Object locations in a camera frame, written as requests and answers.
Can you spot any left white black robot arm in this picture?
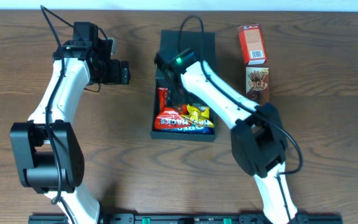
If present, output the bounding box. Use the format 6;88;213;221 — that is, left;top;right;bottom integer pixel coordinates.
10;22;131;223

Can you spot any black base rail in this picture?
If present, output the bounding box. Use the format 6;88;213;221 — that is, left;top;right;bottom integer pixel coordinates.
28;212;344;224

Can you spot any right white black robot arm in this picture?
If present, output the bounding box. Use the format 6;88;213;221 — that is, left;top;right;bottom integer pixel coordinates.
154;49;298;223

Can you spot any blue Oreo cookie pack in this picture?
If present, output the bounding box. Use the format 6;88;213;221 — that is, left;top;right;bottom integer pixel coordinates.
160;125;214;134

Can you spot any black gift box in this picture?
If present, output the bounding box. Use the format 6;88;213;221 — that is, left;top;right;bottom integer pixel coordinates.
150;30;217;142

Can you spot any red cardboard snack box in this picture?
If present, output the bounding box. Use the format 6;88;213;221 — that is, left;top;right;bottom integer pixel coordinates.
238;24;268;65

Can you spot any brown Pocky box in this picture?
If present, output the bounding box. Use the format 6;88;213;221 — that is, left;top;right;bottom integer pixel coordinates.
246;67;270;105

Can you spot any yellow Hacks candy bag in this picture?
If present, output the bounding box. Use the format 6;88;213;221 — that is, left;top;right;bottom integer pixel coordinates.
180;105;214;128

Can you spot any red Hacks candy bag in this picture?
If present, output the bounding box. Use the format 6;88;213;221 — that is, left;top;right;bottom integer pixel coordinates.
154;88;190;130

